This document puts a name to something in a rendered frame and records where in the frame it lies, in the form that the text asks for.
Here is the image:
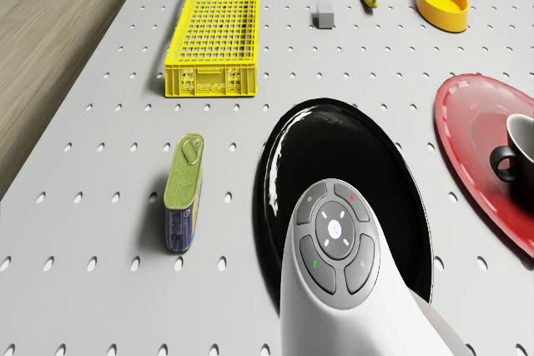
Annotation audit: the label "yellow bowl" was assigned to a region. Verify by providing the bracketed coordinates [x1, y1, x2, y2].
[415, 0, 470, 33]

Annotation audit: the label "yellow basket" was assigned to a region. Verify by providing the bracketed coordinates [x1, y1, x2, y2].
[164, 0, 261, 98]

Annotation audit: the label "red plate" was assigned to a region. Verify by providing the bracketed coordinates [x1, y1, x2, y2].
[432, 73, 534, 259]

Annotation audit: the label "flat-sided can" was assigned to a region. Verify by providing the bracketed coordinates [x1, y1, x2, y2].
[163, 133, 205, 253]

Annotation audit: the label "grey cube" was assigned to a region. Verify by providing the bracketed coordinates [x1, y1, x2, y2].
[311, 1, 336, 30]

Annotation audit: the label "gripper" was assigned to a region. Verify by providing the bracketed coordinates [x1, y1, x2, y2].
[416, 293, 476, 356]

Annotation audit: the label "black plate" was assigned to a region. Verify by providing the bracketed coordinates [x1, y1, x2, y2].
[252, 98, 435, 315]

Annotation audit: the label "black mug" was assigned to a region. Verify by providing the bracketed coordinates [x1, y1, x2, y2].
[489, 113, 534, 203]

